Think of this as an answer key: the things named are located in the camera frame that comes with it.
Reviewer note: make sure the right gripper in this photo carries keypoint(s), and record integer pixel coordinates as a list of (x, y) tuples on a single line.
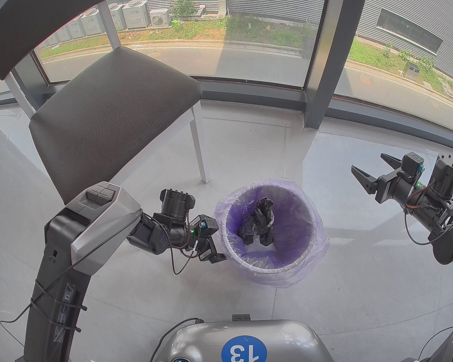
[(387, 189)]

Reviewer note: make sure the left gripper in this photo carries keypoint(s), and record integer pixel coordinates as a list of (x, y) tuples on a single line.
[(205, 254)]

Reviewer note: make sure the white trash bin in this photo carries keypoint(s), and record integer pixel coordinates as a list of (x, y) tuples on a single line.
[(249, 263)]

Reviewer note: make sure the black plastic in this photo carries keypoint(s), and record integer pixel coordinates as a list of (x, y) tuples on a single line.
[(262, 213)]

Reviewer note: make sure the purple plastic bag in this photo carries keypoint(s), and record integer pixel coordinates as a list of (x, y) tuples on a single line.
[(305, 247)]

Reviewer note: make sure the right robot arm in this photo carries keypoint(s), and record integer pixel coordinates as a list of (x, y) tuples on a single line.
[(445, 175)]

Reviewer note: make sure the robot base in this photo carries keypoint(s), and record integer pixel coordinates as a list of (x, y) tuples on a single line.
[(211, 341)]

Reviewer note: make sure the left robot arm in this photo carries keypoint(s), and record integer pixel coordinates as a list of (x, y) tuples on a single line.
[(98, 217)]

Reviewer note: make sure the window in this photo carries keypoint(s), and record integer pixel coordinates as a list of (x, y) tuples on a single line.
[(324, 51)]

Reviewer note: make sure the grey padded chair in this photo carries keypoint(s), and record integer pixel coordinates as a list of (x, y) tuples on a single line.
[(109, 119)]

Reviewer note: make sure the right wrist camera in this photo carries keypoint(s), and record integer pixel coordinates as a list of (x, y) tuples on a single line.
[(413, 160)]

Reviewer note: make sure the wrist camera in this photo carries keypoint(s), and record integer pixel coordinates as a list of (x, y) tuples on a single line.
[(207, 224), (413, 160)]

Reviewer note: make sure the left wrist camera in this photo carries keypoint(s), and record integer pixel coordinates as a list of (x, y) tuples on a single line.
[(207, 224)]

